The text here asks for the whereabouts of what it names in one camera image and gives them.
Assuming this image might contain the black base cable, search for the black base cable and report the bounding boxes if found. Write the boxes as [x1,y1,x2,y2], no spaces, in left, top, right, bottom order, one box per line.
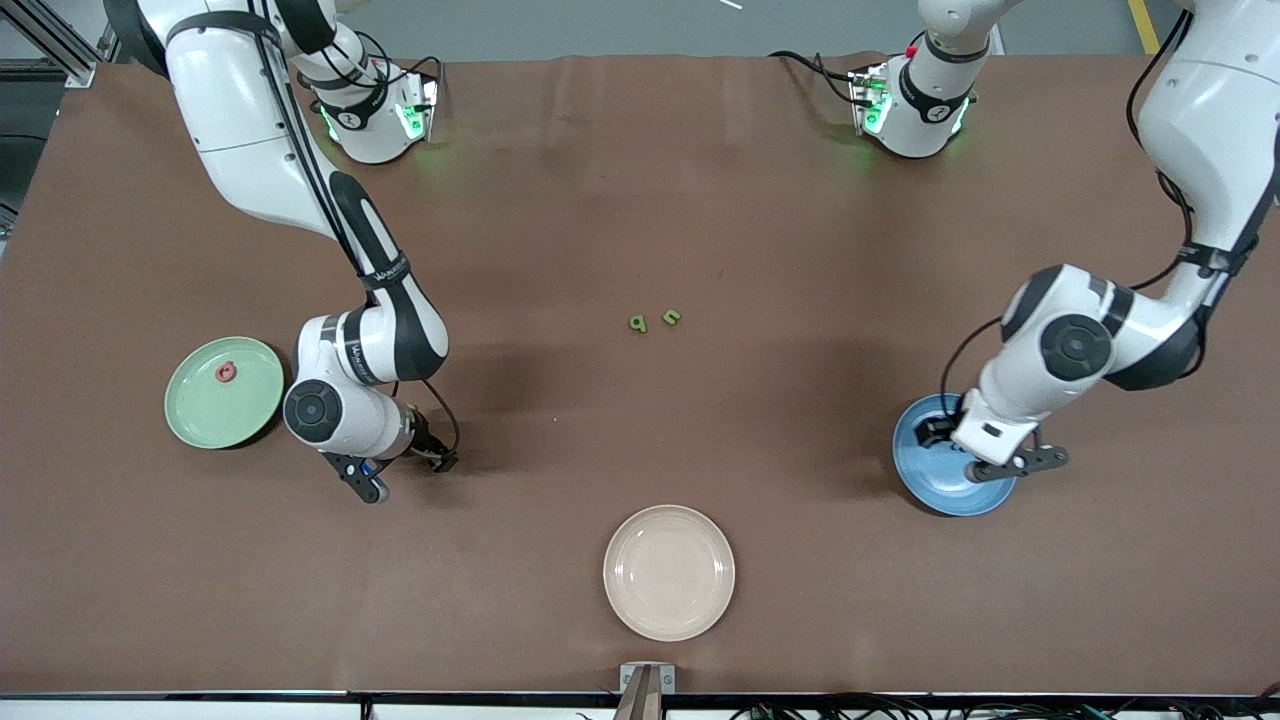
[768,50,861,106]
[340,30,446,111]

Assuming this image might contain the black right base cable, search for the black right base cable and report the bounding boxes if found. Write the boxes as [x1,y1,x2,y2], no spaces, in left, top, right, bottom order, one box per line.
[340,30,446,111]

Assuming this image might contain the light green plate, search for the light green plate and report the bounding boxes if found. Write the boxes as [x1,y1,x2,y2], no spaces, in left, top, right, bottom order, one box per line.
[164,336,286,450]

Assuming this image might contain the black left base cable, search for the black left base cable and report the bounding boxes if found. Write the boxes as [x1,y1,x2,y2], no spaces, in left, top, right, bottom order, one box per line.
[768,50,861,106]

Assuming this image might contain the aluminium frame profile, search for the aluminium frame profile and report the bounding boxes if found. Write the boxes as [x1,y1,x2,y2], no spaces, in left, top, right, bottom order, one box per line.
[0,0,111,86]

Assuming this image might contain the blue plate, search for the blue plate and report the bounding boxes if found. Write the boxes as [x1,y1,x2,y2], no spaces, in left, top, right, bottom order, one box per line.
[892,393,1020,518]

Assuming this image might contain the brown table cover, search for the brown table cover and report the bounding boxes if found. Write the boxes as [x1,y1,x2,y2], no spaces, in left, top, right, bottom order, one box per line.
[0,55,1280,696]

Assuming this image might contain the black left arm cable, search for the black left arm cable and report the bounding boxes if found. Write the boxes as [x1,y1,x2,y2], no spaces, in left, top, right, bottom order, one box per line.
[940,10,1196,421]

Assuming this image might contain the beige plate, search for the beige plate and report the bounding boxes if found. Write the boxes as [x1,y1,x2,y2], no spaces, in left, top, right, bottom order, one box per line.
[603,505,736,642]

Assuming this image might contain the yellow floor tape strip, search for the yellow floor tape strip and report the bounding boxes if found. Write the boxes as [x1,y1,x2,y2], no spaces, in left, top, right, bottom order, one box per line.
[1128,0,1164,56]

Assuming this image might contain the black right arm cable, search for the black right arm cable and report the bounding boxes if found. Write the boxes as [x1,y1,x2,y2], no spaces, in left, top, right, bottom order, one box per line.
[255,0,462,456]

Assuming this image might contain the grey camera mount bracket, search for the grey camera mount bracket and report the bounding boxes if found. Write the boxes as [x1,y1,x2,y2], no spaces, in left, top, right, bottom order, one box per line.
[612,662,677,720]

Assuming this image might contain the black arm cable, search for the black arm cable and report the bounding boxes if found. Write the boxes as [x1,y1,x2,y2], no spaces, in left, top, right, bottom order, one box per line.
[255,0,462,456]
[940,10,1196,421]

